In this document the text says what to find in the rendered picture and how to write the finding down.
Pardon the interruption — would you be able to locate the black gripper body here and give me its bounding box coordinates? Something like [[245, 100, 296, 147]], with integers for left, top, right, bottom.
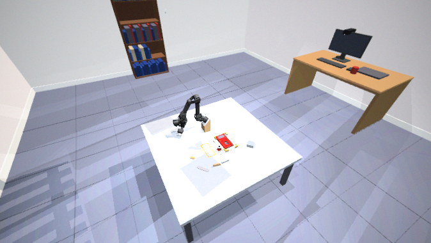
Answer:
[[177, 123, 185, 134]]

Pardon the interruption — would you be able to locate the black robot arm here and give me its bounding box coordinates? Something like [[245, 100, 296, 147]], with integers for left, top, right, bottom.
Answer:
[[173, 94, 208, 127]]

